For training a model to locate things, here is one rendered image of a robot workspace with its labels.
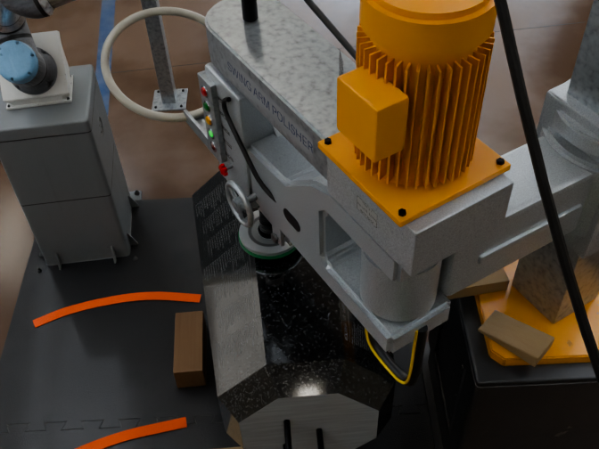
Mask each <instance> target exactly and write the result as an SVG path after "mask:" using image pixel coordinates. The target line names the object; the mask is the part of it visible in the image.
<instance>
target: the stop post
mask: <svg viewBox="0 0 599 449"><path fill-rule="evenodd" d="M141 4H142V8H143V10H145V9H150V8H154V7H160V3H159V0H141ZM144 20H145V24H146V28H147V33H148V37H149V41H150V46H151V50H152V58H153V62H154V66H155V70H156V75H157V79H158V83H159V88H160V90H155V91H154V96H153V102H152V110H154V111H171V110H185V108H186V100H187V92H188V88H181V89H176V86H175V81H174V77H173V72H172V67H171V62H170V58H169V53H168V44H167V39H166V35H165V30H164V26H163V21H162V16H161V15H159V16H152V17H149V18H145V19H144Z"/></svg>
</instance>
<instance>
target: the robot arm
mask: <svg viewBox="0 0 599 449"><path fill-rule="evenodd" d="M73 1H76V0H0V75H1V76H2V77H3V78H5V79H6V80H8V81H9V82H12V84H13V85H14V86H15V87H16V88H17V89H18V90H20V91H21V92H23V93H25V94H33V95H35V94H43V93H45V92H47V91H48V90H49V89H50V88H51V87H52V86H53V85H54V83H55V81H56V78H57V73H58V71H57V66H56V63H55V61H54V59H53V57H52V56H51V55H50V54H49V53H48V52H46V51H45V50H43V49H41V48H38V47H36V45H35V42H34V40H33V37H32V35H31V33H30V30H29V26H28V23H27V21H26V18H32V19H42V18H45V17H48V16H50V15H52V14H53V11H54V9H55V8H57V7H59V6H62V5H65V4H68V3H71V2H73Z"/></svg>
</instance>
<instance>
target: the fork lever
mask: <svg viewBox="0 0 599 449"><path fill-rule="evenodd" d="M184 114H185V116H186V121H185V122H186V123H187V124H188V125H189V126H190V127H191V129H192V130H193V131H194V132H195V133H196V134H197V135H198V136H199V137H200V139H201V140H202V141H203V142H204V144H205V145H206V146H207V147H208V148H209V140H208V135H207V128H206V123H205V118H204V116H203V117H200V118H196V119H194V118H193V116H192V115H191V114H190V113H189V112H188V110H184ZM211 152H212V151H211ZM212 153H213V152H212ZM213 155H214V156H215V154H214V153H213ZM215 157H216V156H215ZM216 158H217V157H216ZM217 160H218V161H219V159H217ZM257 208H258V209H259V210H260V211H261V212H262V214H263V215H264V216H265V217H266V218H267V220H268V221H269V222H270V223H271V224H272V219H271V218H270V217H269V216H268V215H267V214H266V212H265V211H264V210H263V209H262V208H261V207H260V206H258V207H257ZM271 239H272V241H273V242H274V243H278V237H277V235H276V234H275V233H271ZM284 240H285V241H286V242H287V243H288V244H289V246H291V245H292V243H291V242H290V241H289V240H288V238H287V237H286V236H285V235H284Z"/></svg>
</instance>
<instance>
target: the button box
mask: <svg viewBox="0 0 599 449"><path fill-rule="evenodd" d="M197 74H198V79H199V86H200V91H201V86H205V88H206V89H207V91H208V95H209V96H208V98H206V97H205V96H203V95H202V93H201V101H202V107H203V103H204V101H207V102H208V104H209V106H210V112H208V111H206V110H205V109H204V107H203V112H204V118H205V123H206V128H207V135H208V140H209V149H210V150H211V151H212V152H213V153H214V154H215V156H216V157H217V158H218V159H219V160H220V162H221V163H224V162H226V150H225V144H224V137H223V131H222V125H221V118H220V112H219V106H218V99H217V88H216V85H215V84H214V82H213V81H212V80H211V79H210V78H209V77H208V76H207V75H206V72H205V70H204V71H201V72H198V73H197ZM207 114H208V115H209V116H210V117H211V120H212V123H213V125H212V126H210V125H209V124H208V123H207V121H206V115H207ZM209 128H211V129H212V131H213V133H214V136H215V139H212V138H211V137H210V135H209ZM211 141H212V142H213V143H214V144H215V145H216V148H217V152H214V151H213V150H212V148H211V145H210V142H211Z"/></svg>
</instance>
